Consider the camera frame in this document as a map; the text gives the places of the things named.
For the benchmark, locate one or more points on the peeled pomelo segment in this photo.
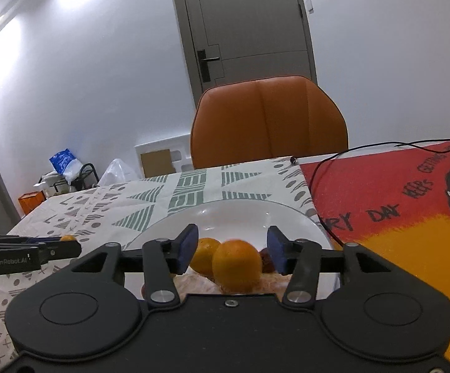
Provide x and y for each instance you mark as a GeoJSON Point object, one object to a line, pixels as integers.
{"type": "Point", "coordinates": [274, 283]}

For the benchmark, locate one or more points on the large orange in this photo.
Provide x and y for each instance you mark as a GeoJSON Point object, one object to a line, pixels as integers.
{"type": "Point", "coordinates": [236, 266]}

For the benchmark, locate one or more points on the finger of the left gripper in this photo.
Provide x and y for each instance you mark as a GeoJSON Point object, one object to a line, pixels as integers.
{"type": "Point", "coordinates": [15, 238]}
{"type": "Point", "coordinates": [58, 250]}

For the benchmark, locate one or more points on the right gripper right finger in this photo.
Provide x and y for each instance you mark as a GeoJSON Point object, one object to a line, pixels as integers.
{"type": "Point", "coordinates": [366, 304]}

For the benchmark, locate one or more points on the large pomelo segment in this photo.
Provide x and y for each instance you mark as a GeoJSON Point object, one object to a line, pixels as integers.
{"type": "Point", "coordinates": [187, 284]}

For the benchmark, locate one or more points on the small tangerine behind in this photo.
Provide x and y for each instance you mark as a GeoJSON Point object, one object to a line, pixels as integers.
{"type": "Point", "coordinates": [67, 238]}

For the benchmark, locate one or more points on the red orange printed mat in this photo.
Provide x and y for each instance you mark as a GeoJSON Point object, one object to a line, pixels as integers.
{"type": "Point", "coordinates": [395, 201]}

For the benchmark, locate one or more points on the black metal rack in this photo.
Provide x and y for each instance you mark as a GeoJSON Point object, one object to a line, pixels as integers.
{"type": "Point", "coordinates": [54, 184]}

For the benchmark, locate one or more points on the orange shopping bag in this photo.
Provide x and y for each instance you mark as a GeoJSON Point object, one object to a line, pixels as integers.
{"type": "Point", "coordinates": [30, 201]}

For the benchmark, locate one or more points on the white ceramic plate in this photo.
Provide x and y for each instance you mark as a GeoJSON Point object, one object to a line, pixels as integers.
{"type": "Point", "coordinates": [248, 220]}

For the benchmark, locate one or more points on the white plastic bag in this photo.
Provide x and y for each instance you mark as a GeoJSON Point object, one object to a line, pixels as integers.
{"type": "Point", "coordinates": [118, 172]}

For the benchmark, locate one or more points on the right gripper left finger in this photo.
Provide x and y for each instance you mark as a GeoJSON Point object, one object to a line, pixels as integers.
{"type": "Point", "coordinates": [95, 304]}

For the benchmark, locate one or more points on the black door handle lock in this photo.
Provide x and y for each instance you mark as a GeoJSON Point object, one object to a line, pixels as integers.
{"type": "Point", "coordinates": [204, 61]}

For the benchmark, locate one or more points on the blue white bag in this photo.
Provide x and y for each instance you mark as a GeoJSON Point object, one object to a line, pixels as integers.
{"type": "Point", "coordinates": [66, 164]}

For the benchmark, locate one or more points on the small wall switch by door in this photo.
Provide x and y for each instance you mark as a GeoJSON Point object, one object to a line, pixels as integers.
{"type": "Point", "coordinates": [309, 6]}

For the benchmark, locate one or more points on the patterned white tablecloth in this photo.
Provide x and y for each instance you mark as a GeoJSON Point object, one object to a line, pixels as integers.
{"type": "Point", "coordinates": [121, 212]}

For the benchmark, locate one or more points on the small orange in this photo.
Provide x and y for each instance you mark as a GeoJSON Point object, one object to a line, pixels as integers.
{"type": "Point", "coordinates": [201, 262]}

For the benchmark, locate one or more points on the orange leather chair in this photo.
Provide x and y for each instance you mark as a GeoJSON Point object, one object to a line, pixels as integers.
{"type": "Point", "coordinates": [266, 118]}

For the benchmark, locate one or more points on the white foam packaging with cardboard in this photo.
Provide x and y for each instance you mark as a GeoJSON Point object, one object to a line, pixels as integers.
{"type": "Point", "coordinates": [163, 157]}

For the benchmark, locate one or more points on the grey door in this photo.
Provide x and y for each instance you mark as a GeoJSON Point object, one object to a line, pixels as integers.
{"type": "Point", "coordinates": [254, 39]}

